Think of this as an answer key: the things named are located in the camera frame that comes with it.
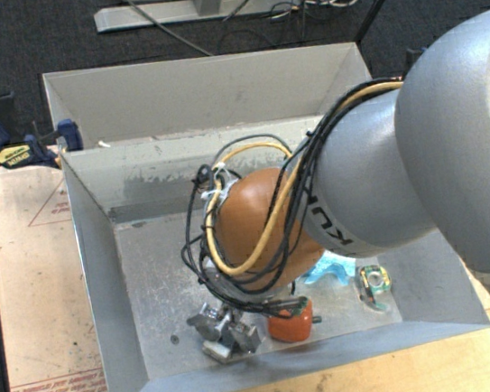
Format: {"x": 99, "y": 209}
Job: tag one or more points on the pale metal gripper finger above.
{"x": 202, "y": 325}
{"x": 243, "y": 339}

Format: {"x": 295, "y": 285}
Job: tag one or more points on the red-orange toy fruit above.
{"x": 289, "y": 327}

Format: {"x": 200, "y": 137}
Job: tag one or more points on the grey metal bin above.
{"x": 155, "y": 268}

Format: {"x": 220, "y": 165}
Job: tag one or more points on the light blue crumpled cloth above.
{"x": 331, "y": 269}

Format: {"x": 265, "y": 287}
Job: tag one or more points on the brown cardboard board, red print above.
{"x": 39, "y": 285}

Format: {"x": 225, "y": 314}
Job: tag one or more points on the black cylinder on white bracket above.
{"x": 292, "y": 288}

